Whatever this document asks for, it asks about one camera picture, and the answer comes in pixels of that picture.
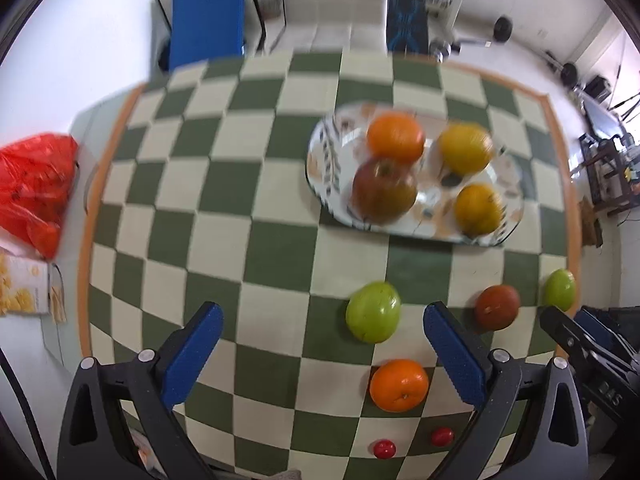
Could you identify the black barbell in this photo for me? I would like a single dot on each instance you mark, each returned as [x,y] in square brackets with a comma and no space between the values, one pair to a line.
[567,71]

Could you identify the black metal shelf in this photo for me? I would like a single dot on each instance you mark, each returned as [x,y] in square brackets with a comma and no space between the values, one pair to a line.
[610,170]

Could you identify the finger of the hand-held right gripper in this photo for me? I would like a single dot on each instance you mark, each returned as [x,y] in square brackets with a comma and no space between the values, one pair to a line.
[565,332]
[595,325]

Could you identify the large green apple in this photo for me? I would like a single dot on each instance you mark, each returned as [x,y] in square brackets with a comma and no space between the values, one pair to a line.
[372,311]

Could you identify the green checkered tablecloth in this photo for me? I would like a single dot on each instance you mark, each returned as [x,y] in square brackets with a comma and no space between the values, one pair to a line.
[225,210]

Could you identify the yellow citrus fruit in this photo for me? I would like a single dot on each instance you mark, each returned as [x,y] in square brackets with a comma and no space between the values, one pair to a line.
[479,210]
[466,149]

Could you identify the white and yellow cardboard box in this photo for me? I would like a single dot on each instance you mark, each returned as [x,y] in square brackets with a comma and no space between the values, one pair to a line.
[22,285]

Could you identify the patterned glass plate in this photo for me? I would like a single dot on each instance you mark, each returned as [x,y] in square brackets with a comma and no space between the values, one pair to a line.
[330,160]

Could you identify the red and green apple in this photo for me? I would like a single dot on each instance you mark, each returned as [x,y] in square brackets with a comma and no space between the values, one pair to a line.
[384,191]

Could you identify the small green apple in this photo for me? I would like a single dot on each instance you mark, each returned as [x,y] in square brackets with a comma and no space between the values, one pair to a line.
[560,289]

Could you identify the blue patterned mat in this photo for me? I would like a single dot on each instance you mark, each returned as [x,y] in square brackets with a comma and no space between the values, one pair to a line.
[407,20]

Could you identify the dark red apple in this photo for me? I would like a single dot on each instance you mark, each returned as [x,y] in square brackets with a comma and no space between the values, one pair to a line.
[496,306]

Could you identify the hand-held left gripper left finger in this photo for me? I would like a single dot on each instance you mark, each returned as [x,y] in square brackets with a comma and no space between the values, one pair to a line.
[195,355]

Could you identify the black weight plate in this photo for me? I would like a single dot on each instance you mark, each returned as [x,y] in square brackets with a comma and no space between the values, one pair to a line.
[503,29]

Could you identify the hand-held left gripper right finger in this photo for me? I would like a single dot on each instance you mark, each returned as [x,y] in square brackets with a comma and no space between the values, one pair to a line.
[455,360]

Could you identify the orange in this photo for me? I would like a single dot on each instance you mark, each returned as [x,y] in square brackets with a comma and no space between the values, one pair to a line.
[399,385]
[396,137]

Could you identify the white exercise machine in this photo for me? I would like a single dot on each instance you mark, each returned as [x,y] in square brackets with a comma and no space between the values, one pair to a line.
[452,5]

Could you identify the red cherry tomato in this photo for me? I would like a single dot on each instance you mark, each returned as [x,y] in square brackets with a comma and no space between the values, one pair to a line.
[442,436]
[384,449]

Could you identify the red plastic bag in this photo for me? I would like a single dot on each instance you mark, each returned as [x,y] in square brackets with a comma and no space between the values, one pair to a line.
[32,185]

